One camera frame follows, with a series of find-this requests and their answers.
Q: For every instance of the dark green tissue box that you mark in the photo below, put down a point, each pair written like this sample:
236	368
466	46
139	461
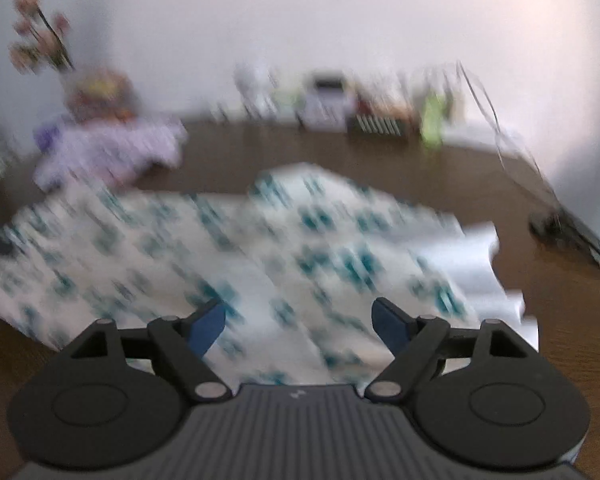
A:
377	124

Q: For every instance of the crumpled white plastic bag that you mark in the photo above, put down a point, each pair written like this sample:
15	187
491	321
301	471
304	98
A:
385	95

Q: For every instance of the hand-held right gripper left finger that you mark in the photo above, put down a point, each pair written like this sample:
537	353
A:
207	327

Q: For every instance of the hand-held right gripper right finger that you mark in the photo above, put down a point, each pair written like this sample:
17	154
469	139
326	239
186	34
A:
387	325

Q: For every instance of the white charger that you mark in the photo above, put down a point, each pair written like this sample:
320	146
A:
455	100

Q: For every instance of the green white small box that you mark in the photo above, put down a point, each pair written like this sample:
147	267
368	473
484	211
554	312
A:
286	102

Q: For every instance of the lilac card box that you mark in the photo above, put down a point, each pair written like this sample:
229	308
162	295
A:
325	107

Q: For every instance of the white round toy figure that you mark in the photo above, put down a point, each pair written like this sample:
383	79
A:
252	85

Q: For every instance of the pink artificial flowers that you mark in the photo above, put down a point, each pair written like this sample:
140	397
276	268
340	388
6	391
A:
35	35

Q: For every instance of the green bottle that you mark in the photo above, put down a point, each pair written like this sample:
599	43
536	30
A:
432	120

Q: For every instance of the colourful round toy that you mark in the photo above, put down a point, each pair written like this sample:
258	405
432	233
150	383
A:
100	92

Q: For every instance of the white teal floral garment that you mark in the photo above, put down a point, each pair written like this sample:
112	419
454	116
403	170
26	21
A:
280	240

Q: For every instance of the purple patterned folded clothes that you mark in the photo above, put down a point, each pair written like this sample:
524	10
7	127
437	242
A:
105	150

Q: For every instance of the small black box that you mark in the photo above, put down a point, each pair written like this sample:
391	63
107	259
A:
327	83

